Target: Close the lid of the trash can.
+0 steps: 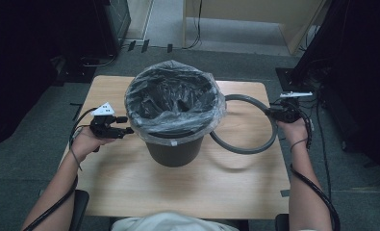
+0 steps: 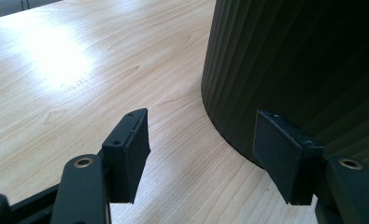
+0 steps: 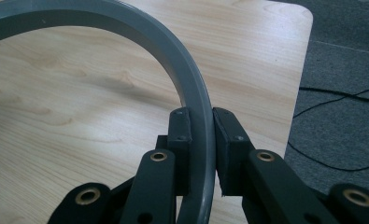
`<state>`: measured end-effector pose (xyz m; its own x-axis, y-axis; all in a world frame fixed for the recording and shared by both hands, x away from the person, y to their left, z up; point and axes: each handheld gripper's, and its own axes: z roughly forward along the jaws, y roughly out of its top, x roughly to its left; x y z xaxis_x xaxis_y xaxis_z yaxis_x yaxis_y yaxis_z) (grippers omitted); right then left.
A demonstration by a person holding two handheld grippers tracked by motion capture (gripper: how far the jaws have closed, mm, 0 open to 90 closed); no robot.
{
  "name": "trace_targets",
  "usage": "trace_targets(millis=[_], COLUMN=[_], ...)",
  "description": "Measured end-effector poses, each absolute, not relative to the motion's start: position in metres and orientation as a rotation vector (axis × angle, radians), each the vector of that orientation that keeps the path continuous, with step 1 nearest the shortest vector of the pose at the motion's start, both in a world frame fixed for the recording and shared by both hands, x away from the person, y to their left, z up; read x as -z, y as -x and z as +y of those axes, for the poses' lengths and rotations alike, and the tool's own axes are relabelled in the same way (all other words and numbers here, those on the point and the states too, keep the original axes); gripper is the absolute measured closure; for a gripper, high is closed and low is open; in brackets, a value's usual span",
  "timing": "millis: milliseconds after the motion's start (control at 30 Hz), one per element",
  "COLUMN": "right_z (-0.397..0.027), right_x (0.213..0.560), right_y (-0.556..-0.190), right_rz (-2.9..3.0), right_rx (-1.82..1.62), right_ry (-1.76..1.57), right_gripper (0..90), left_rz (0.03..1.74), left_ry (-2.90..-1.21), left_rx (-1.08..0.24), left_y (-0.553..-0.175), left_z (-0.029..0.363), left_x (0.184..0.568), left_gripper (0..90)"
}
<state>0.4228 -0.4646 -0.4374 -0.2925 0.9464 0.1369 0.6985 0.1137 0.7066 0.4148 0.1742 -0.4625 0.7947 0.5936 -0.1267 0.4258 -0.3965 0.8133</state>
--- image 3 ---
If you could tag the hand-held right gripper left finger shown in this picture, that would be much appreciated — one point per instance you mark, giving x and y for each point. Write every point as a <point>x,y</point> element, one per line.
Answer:
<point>182,140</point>

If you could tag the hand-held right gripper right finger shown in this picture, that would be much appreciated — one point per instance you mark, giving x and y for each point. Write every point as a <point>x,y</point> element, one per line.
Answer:
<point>230,149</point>

